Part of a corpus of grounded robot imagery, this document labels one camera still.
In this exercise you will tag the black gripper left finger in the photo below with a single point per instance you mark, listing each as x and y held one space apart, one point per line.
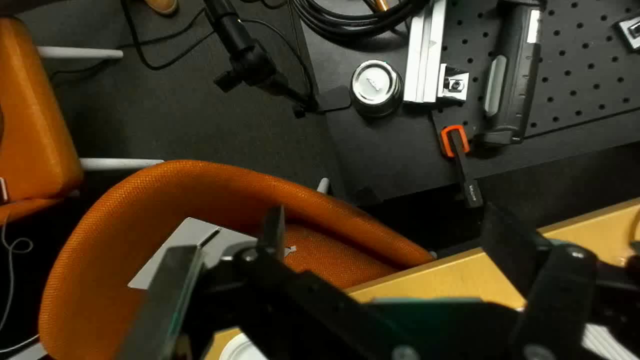
272 232

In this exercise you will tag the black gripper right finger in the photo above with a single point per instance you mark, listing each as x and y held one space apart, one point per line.
513 246

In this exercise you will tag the white paper plate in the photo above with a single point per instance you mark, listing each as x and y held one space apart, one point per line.
241 348

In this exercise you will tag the orange upholstered chair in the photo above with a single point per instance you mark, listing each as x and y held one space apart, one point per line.
133 221
33 121

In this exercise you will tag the black pegboard cart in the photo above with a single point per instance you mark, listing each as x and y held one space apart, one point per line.
401 152

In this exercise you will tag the black tool grey grip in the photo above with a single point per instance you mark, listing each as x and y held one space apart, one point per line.
517 80

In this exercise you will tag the white chair base tube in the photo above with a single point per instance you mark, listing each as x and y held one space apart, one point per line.
81 53
120 162

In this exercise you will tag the white aluminium extrusion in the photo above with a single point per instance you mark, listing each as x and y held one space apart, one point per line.
427 53

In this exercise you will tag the white label box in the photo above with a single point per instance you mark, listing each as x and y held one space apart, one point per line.
630 32

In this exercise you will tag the grey metal mount strip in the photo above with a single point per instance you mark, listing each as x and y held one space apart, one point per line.
167 301

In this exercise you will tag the small white bracket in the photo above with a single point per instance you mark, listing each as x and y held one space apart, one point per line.
444 90

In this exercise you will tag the black camera stand clamp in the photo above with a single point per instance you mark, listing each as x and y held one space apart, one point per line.
246 57

